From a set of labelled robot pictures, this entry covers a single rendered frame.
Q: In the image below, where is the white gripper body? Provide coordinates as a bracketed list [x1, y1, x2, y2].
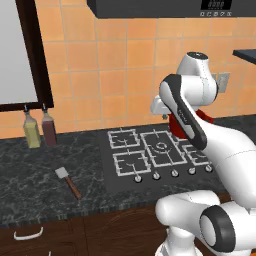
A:
[150, 95, 172, 117]

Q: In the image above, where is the red pot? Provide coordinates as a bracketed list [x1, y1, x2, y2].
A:
[167, 108, 215, 140]

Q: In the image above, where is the black hob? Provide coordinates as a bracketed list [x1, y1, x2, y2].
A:
[97, 124, 232, 195]

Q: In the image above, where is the dark red sauce bottle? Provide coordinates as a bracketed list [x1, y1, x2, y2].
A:
[41, 104, 58, 147]

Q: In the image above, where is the dark wood cupboard door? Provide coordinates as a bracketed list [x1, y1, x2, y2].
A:
[83, 205, 169, 256]

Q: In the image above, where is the yellow oil bottle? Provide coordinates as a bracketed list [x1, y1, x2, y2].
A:
[22, 105, 42, 149]

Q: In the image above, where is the dark wood drawer front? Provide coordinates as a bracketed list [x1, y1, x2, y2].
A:
[0, 217, 85, 256]

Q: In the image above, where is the grey wall socket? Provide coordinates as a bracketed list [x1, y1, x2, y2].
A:
[215, 71, 231, 93]

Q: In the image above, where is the dark wall shelf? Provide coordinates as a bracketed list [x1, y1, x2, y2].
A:
[232, 48, 256, 66]

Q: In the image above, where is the spatula with wooden handle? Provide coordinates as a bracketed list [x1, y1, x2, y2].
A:
[54, 166, 83, 201]

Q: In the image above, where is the window with dark frame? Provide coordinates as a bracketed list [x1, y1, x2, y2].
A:
[0, 0, 55, 113]

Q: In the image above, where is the white drawer handle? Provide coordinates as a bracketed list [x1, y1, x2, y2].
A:
[13, 226, 45, 242]

